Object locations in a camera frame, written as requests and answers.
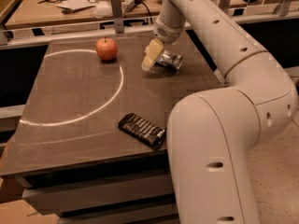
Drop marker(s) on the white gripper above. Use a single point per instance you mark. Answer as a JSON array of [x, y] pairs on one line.
[[169, 32]]

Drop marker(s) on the silver blue redbull can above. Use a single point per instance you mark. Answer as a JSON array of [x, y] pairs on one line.
[[170, 59]]

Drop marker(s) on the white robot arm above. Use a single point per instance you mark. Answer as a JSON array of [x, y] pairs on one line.
[[210, 132]]

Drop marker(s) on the red apple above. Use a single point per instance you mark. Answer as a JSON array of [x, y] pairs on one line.
[[106, 49]]

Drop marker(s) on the white plastic lid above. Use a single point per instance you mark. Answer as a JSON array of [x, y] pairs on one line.
[[102, 9]]

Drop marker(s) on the black snack bar wrapper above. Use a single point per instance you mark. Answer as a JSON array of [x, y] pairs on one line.
[[143, 130]]

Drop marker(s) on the wooden workbench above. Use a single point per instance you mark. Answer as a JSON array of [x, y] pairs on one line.
[[39, 13]]

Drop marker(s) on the grey drawer cabinet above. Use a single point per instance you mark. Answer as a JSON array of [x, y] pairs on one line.
[[135, 190]]

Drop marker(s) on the metal frame rail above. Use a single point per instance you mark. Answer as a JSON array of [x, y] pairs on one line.
[[240, 15]]

